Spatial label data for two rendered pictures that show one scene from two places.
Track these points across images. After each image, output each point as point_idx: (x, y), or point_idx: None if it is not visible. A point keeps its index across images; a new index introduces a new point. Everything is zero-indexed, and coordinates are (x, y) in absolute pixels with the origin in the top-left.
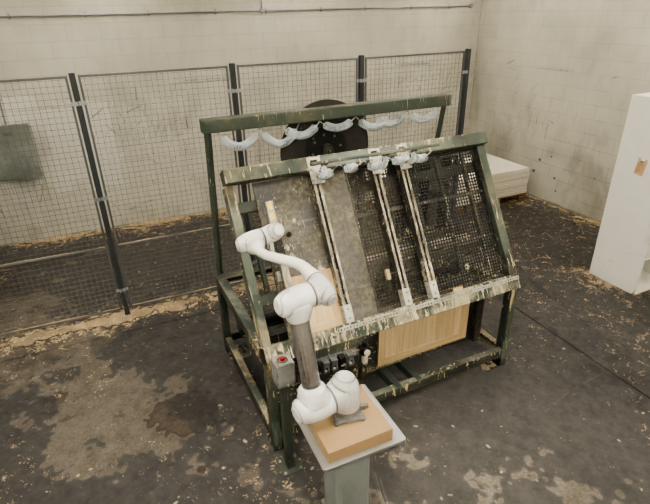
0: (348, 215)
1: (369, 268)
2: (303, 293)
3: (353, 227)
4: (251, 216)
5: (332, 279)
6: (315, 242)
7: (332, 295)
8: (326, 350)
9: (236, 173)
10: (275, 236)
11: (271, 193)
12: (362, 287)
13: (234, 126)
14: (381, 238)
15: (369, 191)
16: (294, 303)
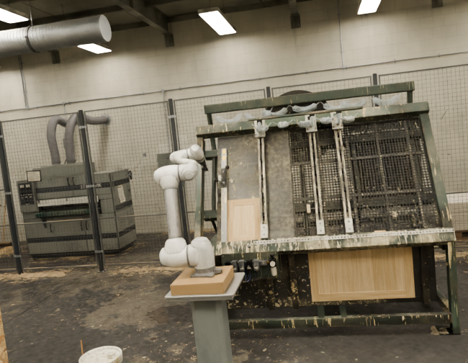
0: (284, 163)
1: (294, 202)
2: (169, 168)
3: (286, 171)
4: (214, 160)
5: (259, 206)
6: (253, 178)
7: (187, 171)
8: (240, 256)
9: (204, 129)
10: (191, 152)
11: (229, 145)
12: (284, 216)
13: (225, 109)
14: (309, 181)
15: (307, 147)
16: (161, 172)
